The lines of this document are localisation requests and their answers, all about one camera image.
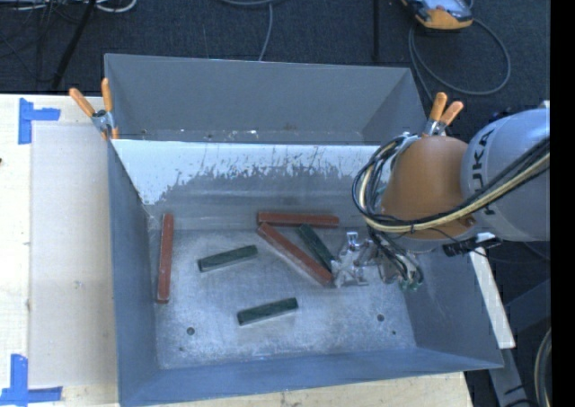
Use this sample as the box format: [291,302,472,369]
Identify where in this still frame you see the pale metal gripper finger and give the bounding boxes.
[331,260,370,288]
[338,231,361,263]

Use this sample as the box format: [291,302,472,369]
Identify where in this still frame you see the dark green flat block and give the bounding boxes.
[296,223,337,272]
[197,244,260,273]
[236,297,299,327]

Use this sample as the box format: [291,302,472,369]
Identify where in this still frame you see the red-brown flat block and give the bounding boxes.
[155,212,175,305]
[256,211,341,229]
[255,221,336,288]

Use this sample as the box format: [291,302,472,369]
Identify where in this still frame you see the grey metal bin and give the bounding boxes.
[102,53,505,407]

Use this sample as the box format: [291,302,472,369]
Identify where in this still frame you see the pale wood flat board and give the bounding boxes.
[27,119,119,389]

